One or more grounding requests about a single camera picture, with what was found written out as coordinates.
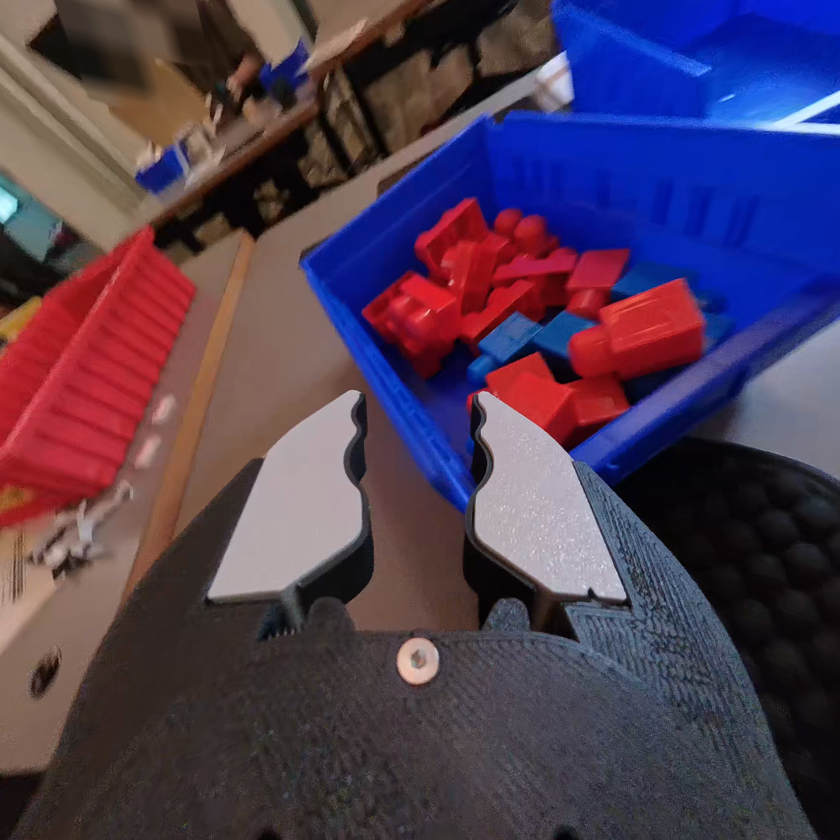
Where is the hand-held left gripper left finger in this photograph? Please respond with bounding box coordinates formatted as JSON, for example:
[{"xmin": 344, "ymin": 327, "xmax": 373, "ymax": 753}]
[{"xmin": 206, "ymin": 390, "xmax": 375, "ymax": 631}]

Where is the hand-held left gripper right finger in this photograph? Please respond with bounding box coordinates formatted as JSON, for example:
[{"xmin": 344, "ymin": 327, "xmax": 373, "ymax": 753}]
[{"xmin": 463, "ymin": 391, "xmax": 629, "ymax": 631}]

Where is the cluster of red mega blocks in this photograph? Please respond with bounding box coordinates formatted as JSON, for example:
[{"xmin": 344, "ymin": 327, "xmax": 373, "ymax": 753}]
[{"xmin": 361, "ymin": 197, "xmax": 708, "ymax": 447}]

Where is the black armrest pad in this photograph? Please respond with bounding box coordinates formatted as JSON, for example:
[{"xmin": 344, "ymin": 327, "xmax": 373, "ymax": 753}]
[{"xmin": 617, "ymin": 438, "xmax": 840, "ymax": 840}]

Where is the small white object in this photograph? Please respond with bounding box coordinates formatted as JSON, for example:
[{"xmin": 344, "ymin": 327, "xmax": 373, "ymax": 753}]
[{"xmin": 29, "ymin": 482, "xmax": 135, "ymax": 578}]

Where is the red plastic bin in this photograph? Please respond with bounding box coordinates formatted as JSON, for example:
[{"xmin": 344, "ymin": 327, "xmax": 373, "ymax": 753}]
[{"xmin": 0, "ymin": 226, "xmax": 198, "ymax": 529}]

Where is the wooden desk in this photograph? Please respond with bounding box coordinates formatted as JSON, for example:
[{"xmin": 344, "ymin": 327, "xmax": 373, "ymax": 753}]
[{"xmin": 147, "ymin": 98, "xmax": 322, "ymax": 227}]

